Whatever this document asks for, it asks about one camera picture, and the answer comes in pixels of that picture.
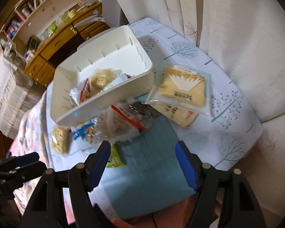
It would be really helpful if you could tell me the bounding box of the mixed nuts clear packet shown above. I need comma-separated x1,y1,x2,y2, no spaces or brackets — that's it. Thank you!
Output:
86,126,102,145

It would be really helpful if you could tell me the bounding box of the white grey snack packet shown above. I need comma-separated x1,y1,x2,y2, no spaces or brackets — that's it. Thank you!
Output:
69,78,91,107

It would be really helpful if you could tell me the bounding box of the wooden desk with drawers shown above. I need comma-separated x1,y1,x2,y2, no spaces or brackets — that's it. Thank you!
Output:
24,2,109,86

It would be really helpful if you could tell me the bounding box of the yellow cake clear package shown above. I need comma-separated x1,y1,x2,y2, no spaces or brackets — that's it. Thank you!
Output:
145,61,212,116

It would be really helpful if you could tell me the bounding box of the blue white snack packet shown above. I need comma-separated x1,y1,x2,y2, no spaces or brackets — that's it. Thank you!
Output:
70,121,95,140

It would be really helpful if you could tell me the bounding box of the green snack packet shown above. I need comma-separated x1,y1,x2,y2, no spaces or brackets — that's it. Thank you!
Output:
106,144,125,168

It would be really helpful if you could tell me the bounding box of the clear bag of crackers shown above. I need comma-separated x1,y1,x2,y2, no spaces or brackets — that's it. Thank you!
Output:
51,126,71,154

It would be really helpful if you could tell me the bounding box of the white floral curtain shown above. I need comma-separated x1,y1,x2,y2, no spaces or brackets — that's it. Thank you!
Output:
117,0,285,227

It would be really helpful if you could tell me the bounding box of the grey office chair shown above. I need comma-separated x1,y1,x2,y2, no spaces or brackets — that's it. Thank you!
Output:
73,0,129,29

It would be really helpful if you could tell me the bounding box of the floral pastel blanket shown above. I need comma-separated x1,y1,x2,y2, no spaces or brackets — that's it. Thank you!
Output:
9,92,53,214

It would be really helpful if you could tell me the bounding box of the white plastic storage bin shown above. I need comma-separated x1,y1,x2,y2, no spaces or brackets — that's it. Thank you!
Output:
50,26,154,126

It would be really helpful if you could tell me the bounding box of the beige printed snack packet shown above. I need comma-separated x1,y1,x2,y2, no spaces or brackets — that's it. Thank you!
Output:
151,104,199,128

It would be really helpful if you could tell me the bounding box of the lace-covered piano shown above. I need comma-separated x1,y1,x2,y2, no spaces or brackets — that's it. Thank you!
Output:
0,51,46,139

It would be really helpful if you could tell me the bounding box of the teal striped placemat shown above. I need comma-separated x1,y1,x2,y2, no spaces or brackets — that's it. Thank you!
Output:
98,113,195,219

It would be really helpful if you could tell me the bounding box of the large clear printed snack bag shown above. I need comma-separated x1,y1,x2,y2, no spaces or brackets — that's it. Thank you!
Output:
94,98,158,143

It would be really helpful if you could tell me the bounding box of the wooden bookshelf hutch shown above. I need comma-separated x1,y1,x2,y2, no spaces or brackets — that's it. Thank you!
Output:
0,0,101,55

